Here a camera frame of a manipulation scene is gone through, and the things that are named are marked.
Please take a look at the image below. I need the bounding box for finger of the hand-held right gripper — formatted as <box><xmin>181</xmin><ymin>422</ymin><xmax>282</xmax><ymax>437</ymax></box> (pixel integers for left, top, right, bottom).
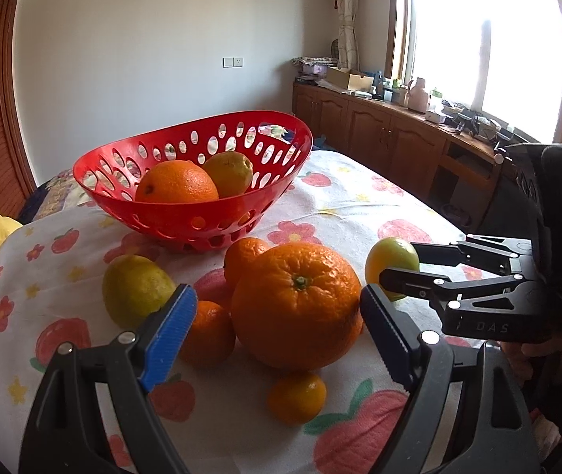
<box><xmin>379</xmin><ymin>267</ymin><xmax>534</xmax><ymax>310</ymax></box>
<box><xmin>409</xmin><ymin>236</ymin><xmax>534</xmax><ymax>273</ymax></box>

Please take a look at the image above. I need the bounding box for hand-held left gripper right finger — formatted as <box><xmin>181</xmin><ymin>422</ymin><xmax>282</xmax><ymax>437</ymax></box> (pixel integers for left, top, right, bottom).
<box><xmin>359</xmin><ymin>284</ymin><xmax>541</xmax><ymax>474</ymax></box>

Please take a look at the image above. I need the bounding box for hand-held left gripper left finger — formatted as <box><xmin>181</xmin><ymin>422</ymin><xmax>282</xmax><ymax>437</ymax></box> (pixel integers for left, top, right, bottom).
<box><xmin>18</xmin><ymin>284</ymin><xmax>199</xmax><ymax>474</ymax></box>

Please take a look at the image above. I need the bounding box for green lemon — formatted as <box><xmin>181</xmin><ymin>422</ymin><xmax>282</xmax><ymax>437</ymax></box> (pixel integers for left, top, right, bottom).
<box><xmin>364</xmin><ymin>237</ymin><xmax>420</xmax><ymax>302</ymax></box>

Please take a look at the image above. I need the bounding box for large orange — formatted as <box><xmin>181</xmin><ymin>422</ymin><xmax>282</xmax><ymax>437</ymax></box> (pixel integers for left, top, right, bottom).
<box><xmin>230</xmin><ymin>243</ymin><xmax>364</xmax><ymax>371</ymax></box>

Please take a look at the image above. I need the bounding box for red perforated plastic basket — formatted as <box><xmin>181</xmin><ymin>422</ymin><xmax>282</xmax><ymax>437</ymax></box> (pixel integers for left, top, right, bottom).
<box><xmin>72</xmin><ymin>111</ymin><xmax>314</xmax><ymax>254</ymax></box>

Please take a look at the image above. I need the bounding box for medium orange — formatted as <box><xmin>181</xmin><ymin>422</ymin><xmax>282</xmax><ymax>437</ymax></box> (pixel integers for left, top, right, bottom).
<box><xmin>135</xmin><ymin>159</ymin><xmax>220</xmax><ymax>204</ymax></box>

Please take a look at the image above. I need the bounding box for yellow-green lemon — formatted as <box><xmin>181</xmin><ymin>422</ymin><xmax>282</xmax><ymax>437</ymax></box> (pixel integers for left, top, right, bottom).
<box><xmin>203</xmin><ymin>150</ymin><xmax>255</xmax><ymax>198</ymax></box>

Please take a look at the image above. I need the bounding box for person's right hand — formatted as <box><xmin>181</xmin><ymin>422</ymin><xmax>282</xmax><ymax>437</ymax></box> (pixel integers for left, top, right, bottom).
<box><xmin>501</xmin><ymin>335</ymin><xmax>562</xmax><ymax>387</ymax></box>

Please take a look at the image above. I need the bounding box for small tangerine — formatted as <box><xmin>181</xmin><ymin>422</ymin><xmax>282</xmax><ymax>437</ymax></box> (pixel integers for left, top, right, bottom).
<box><xmin>224</xmin><ymin>237</ymin><xmax>273</xmax><ymax>292</ymax></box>
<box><xmin>178</xmin><ymin>300</ymin><xmax>237</xmax><ymax>369</ymax></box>
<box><xmin>267</xmin><ymin>372</ymin><xmax>328</xmax><ymax>425</ymax></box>

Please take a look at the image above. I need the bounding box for white strawberry print cloth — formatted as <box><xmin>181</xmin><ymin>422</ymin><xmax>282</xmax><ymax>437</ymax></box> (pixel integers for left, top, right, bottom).
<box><xmin>0</xmin><ymin>150</ymin><xmax>479</xmax><ymax>474</ymax></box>

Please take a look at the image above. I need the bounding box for black gadget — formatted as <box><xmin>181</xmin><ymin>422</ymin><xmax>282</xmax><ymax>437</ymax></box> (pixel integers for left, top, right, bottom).
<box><xmin>451</xmin><ymin>109</ymin><xmax>489</xmax><ymax>134</ymax></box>

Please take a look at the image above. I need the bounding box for brown wooden sideboard cabinet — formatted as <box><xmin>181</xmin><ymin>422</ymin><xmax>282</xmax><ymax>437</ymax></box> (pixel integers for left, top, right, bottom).
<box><xmin>292</xmin><ymin>81</ymin><xmax>524</xmax><ymax>238</ymax></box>

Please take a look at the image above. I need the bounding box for pink plastic jug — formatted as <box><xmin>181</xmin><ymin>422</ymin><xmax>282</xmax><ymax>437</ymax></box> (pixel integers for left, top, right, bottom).
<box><xmin>407</xmin><ymin>77</ymin><xmax>430</xmax><ymax>111</ymax></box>

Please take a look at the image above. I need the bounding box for wooden framed window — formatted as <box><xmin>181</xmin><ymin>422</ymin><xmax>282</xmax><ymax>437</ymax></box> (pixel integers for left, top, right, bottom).
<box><xmin>390</xmin><ymin>0</ymin><xmax>562</xmax><ymax>144</ymax></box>

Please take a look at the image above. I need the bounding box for open cardboard box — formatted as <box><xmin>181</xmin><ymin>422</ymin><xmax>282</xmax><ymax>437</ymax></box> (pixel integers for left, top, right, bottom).
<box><xmin>327</xmin><ymin>66</ymin><xmax>375</xmax><ymax>92</ymax></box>

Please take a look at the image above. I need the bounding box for folded cloth stack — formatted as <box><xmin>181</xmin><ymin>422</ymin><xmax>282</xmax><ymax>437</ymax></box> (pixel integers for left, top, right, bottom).
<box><xmin>291</xmin><ymin>56</ymin><xmax>338</xmax><ymax>77</ymax></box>

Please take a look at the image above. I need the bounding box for patterned beige curtain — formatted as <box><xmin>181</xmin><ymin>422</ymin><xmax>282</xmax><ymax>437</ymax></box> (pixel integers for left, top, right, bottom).
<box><xmin>331</xmin><ymin>0</ymin><xmax>361</xmax><ymax>71</ymax></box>

